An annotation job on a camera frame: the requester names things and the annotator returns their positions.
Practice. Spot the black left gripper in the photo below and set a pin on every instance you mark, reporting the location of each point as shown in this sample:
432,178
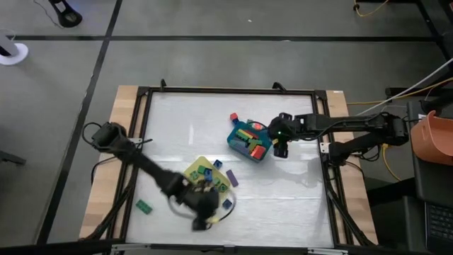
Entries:
201,205

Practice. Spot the black rig crossbar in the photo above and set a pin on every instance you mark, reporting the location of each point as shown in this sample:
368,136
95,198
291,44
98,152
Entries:
70,248

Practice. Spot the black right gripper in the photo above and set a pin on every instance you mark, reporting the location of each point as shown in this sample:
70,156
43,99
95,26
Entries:
281,127

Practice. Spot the small blue block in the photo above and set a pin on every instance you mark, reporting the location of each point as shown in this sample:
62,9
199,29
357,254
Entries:
235,122
226,204
217,164
208,174

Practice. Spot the long yellow block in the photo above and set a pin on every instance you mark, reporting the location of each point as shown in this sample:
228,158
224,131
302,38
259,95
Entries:
242,134

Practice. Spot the black stand base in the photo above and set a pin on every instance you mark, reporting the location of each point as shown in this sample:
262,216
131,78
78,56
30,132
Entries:
67,16

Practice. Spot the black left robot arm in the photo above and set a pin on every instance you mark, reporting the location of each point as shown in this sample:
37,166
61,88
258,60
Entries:
148,168

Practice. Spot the black side desk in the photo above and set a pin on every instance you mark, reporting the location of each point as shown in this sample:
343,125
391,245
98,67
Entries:
435,184

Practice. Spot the long red block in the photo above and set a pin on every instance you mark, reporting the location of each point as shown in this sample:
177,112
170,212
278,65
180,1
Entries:
252,134

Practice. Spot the yellow translucent plastic bin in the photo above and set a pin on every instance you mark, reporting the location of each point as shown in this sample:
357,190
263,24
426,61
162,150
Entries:
200,163

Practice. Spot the black desk frame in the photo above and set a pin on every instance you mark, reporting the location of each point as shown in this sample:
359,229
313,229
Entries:
433,26

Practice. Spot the black keyboard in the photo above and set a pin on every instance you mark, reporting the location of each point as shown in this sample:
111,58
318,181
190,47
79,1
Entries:
440,226

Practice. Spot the silver mounting bracket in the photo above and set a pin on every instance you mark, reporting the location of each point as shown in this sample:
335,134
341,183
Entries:
325,147
136,141

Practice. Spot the white stand base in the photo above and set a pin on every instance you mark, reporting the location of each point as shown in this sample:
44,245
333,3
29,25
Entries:
16,55

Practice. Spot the black table clamp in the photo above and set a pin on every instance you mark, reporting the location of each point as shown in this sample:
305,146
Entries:
279,86
163,85

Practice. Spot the black diagonal frame strut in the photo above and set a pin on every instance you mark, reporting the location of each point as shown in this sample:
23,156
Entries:
113,212
341,212

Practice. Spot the small orange block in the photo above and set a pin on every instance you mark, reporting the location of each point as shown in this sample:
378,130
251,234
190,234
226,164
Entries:
256,125

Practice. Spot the black chair leg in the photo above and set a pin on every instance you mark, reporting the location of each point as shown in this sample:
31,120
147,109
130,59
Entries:
12,158

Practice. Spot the long olive green block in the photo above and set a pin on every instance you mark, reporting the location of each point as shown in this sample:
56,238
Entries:
254,143

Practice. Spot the teal plastic bin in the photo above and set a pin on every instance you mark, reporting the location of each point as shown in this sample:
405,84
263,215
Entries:
231,137

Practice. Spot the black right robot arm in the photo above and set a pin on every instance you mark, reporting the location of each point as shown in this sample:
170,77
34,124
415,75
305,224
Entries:
354,124

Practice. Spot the orange plastic bucket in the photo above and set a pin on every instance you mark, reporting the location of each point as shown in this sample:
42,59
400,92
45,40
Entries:
433,141

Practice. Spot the green rectangular block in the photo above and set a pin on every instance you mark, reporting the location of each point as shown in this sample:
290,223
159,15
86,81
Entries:
144,207

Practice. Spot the small red block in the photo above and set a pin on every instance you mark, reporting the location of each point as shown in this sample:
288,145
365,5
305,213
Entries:
233,116

